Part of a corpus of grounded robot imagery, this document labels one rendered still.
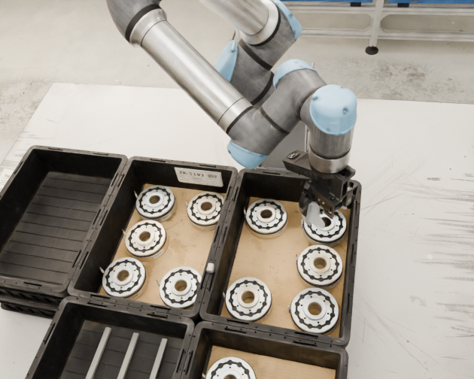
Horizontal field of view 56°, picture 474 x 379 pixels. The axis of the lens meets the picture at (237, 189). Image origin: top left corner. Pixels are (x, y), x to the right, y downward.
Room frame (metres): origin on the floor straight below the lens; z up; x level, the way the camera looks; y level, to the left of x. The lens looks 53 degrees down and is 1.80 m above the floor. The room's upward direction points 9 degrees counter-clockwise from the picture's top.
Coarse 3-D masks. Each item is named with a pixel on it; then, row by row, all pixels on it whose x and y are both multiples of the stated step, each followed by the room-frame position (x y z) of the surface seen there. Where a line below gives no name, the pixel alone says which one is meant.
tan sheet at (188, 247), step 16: (176, 192) 0.76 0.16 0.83; (192, 192) 0.75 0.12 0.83; (176, 208) 0.71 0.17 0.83; (176, 224) 0.66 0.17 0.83; (176, 240) 0.61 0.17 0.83; (192, 240) 0.60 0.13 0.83; (208, 240) 0.59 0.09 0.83; (128, 256) 0.58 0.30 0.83; (160, 256) 0.57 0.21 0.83; (176, 256) 0.56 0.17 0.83; (192, 256) 0.55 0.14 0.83; (160, 272) 0.53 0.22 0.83; (160, 304) 0.44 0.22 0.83
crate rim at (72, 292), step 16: (128, 160) 0.81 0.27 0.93; (144, 160) 0.80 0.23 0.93; (160, 160) 0.80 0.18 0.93; (176, 160) 0.79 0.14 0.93; (224, 208) 0.61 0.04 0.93; (96, 240) 0.58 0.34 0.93; (208, 256) 0.49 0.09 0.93; (80, 272) 0.50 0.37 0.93; (208, 272) 0.45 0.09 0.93; (128, 304) 0.41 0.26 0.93; (144, 304) 0.40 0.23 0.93
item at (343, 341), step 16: (240, 176) 0.70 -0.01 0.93; (272, 176) 0.69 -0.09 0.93; (288, 176) 0.67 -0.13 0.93; (304, 176) 0.67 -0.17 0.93; (224, 224) 0.57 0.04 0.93; (352, 224) 0.51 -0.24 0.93; (224, 240) 0.53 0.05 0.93; (352, 240) 0.47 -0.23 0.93; (352, 256) 0.44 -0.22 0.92; (352, 272) 0.40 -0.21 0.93; (208, 288) 0.42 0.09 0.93; (352, 288) 0.36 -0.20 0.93; (208, 304) 0.38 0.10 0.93; (352, 304) 0.33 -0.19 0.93; (208, 320) 0.35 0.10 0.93; (224, 320) 0.34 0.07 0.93; (240, 320) 0.34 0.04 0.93; (304, 336) 0.28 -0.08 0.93; (320, 336) 0.28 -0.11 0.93
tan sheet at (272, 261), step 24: (288, 216) 0.63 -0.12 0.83; (240, 240) 0.58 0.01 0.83; (264, 240) 0.57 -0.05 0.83; (288, 240) 0.56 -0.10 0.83; (240, 264) 0.51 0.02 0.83; (264, 264) 0.50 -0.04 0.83; (288, 264) 0.49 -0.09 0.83; (288, 288) 0.43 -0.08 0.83; (336, 288) 0.41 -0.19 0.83; (288, 312) 0.38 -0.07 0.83; (312, 312) 0.37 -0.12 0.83; (336, 336) 0.31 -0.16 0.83
